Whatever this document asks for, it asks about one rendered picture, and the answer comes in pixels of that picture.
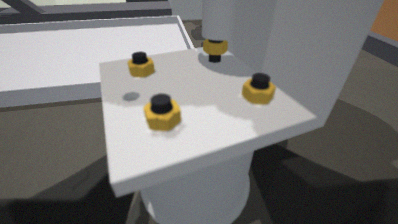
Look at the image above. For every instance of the white metal bracket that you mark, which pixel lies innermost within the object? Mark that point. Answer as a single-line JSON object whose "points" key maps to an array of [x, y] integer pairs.
{"points": [[307, 47]]}

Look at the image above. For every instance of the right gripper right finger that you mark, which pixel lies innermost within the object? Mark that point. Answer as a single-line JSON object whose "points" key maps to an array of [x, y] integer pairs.
{"points": [[297, 190]]}

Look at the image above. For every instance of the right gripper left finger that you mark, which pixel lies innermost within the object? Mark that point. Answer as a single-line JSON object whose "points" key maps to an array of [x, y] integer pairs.
{"points": [[86, 197]]}

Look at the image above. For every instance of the yellow hex nut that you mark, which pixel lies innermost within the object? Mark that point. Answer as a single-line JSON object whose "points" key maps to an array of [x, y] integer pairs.
{"points": [[141, 70], [213, 47], [256, 95], [163, 121]]}

